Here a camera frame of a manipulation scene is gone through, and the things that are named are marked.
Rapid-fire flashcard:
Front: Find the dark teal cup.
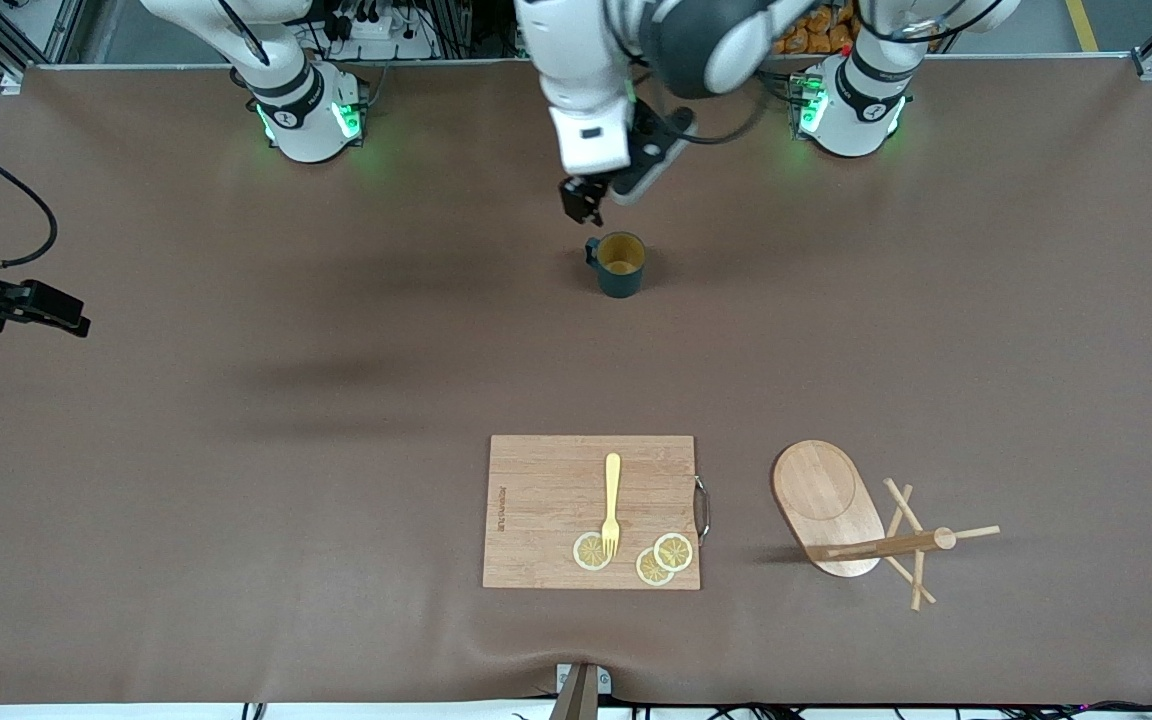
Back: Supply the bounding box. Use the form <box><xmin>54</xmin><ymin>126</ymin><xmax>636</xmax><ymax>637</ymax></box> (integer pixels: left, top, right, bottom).
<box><xmin>584</xmin><ymin>231</ymin><xmax>648</xmax><ymax>299</ymax></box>

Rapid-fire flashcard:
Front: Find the wooden cup rack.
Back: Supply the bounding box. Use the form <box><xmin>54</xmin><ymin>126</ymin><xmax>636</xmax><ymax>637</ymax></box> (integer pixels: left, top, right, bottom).
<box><xmin>771</xmin><ymin>439</ymin><xmax>1001</xmax><ymax>612</ymax></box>

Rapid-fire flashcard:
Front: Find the orange packets pile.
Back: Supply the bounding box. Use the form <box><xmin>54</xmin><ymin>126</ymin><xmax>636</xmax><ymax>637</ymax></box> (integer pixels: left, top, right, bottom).
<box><xmin>776</xmin><ymin>0</ymin><xmax>859</xmax><ymax>57</ymax></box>

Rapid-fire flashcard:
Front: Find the white power strip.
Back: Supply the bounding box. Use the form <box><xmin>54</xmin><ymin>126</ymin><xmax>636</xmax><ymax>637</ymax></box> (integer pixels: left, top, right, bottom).
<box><xmin>331</xmin><ymin>0</ymin><xmax>437</xmax><ymax>59</ymax></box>

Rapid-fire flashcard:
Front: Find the brown table mat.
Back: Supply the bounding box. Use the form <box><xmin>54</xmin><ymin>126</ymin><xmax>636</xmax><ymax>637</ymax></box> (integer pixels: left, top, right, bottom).
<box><xmin>0</xmin><ymin>55</ymin><xmax>1152</xmax><ymax>706</ymax></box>

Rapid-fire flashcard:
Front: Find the wooden cutting board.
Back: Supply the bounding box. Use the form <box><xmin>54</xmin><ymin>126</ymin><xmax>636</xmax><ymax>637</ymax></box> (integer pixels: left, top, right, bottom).
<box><xmin>482</xmin><ymin>434</ymin><xmax>712</xmax><ymax>591</ymax></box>

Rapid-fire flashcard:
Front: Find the yellow plastic fork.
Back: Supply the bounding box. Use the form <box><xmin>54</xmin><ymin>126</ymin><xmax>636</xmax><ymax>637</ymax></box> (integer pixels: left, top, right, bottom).
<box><xmin>601</xmin><ymin>452</ymin><xmax>623</xmax><ymax>559</ymax></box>

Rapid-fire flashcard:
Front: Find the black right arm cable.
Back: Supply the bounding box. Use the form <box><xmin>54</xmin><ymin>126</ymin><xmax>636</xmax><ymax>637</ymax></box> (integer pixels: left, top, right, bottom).
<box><xmin>0</xmin><ymin>153</ymin><xmax>59</xmax><ymax>271</ymax></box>

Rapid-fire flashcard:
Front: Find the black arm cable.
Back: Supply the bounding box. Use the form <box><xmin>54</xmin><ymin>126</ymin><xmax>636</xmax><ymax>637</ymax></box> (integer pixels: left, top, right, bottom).
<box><xmin>631</xmin><ymin>60</ymin><xmax>775</xmax><ymax>148</ymax></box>
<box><xmin>0</xmin><ymin>153</ymin><xmax>59</xmax><ymax>271</ymax></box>

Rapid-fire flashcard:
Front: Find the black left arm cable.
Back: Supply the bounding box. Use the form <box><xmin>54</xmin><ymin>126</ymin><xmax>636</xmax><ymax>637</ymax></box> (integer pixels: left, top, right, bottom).
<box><xmin>631</xmin><ymin>60</ymin><xmax>775</xmax><ymax>148</ymax></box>

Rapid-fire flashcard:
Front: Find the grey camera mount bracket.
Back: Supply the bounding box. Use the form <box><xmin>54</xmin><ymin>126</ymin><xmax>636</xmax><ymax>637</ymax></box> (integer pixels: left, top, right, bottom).
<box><xmin>554</xmin><ymin>662</ymin><xmax>613</xmax><ymax>720</ymax></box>

